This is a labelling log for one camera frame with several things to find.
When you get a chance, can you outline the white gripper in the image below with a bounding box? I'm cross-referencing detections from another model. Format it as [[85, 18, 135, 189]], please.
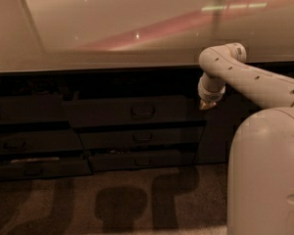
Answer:
[[198, 78, 225, 111]]

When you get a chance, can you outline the dark drawer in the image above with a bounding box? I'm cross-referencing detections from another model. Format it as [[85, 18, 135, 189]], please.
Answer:
[[0, 95, 67, 125], [0, 130, 83, 155], [79, 126, 204, 149], [64, 95, 204, 128], [0, 157, 92, 181], [89, 149, 195, 171]]

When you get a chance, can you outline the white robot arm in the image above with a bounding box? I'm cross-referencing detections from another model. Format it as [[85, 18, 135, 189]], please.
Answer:
[[198, 43, 294, 235]]

